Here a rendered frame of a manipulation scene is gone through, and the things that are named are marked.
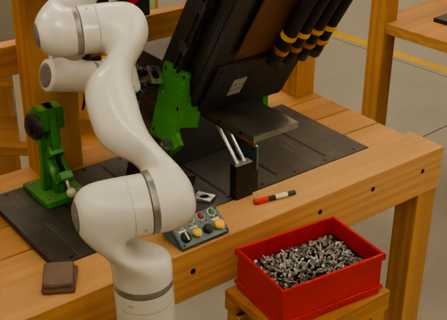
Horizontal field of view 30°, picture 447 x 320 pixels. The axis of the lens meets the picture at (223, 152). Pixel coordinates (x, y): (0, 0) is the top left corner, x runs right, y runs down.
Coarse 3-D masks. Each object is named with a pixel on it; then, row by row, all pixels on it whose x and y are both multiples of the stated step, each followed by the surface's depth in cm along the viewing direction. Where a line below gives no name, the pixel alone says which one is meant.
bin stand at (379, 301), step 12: (228, 288) 215; (384, 288) 216; (228, 300) 215; (240, 300) 211; (360, 300) 211; (372, 300) 212; (384, 300) 215; (228, 312) 217; (240, 312) 216; (252, 312) 207; (336, 312) 207; (348, 312) 207; (360, 312) 210; (372, 312) 214
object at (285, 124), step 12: (228, 108) 235; (240, 108) 235; (252, 108) 235; (264, 108) 235; (216, 120) 231; (228, 120) 228; (240, 120) 228; (252, 120) 228; (264, 120) 228; (276, 120) 228; (288, 120) 228; (240, 132) 223; (252, 132) 222; (264, 132) 222; (276, 132) 224; (252, 144) 221
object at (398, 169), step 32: (352, 160) 257; (384, 160) 257; (416, 160) 260; (256, 192) 239; (320, 192) 240; (352, 192) 246; (384, 192) 256; (416, 192) 267; (256, 224) 225; (288, 224) 233; (352, 224) 252; (96, 256) 210; (192, 256) 214; (224, 256) 221; (32, 288) 198; (96, 288) 198; (192, 288) 218
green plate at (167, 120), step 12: (168, 72) 227; (180, 72) 223; (168, 84) 227; (180, 84) 223; (168, 96) 227; (180, 96) 223; (156, 108) 232; (168, 108) 228; (180, 108) 223; (192, 108) 228; (156, 120) 232; (168, 120) 228; (180, 120) 225; (192, 120) 229; (156, 132) 232; (168, 132) 228
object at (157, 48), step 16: (144, 48) 246; (160, 48) 247; (144, 64) 246; (160, 64) 239; (144, 96) 251; (144, 112) 254; (192, 128) 251; (208, 128) 255; (192, 144) 254; (208, 144) 258; (224, 144) 262; (176, 160) 253
